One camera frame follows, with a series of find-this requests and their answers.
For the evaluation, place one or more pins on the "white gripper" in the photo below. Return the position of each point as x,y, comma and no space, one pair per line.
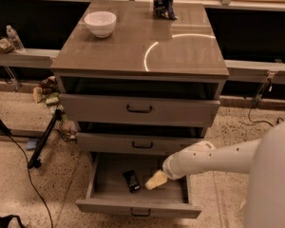
169,168

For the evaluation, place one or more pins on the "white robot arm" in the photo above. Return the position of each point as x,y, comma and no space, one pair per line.
263,160

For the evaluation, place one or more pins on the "bottom grey open drawer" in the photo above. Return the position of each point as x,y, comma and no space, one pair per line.
108,191

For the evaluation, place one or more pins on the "middle grey drawer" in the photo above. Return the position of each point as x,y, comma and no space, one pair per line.
132,144

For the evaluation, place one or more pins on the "grey drawer cabinet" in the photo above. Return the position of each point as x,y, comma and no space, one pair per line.
145,57

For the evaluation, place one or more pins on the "top grey drawer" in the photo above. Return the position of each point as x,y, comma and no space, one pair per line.
143,111

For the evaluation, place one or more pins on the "black power adapter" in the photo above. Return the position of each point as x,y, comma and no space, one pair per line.
279,120

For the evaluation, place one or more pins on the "pile of snack packages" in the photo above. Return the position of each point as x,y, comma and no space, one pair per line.
47,92

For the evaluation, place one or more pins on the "white ceramic bowl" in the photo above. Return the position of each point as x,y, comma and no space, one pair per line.
101,23

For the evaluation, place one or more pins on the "clear plastic water bottle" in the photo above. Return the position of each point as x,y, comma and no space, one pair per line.
15,39

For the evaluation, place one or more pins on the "small basket with items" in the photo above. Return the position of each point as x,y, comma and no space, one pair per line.
5,45

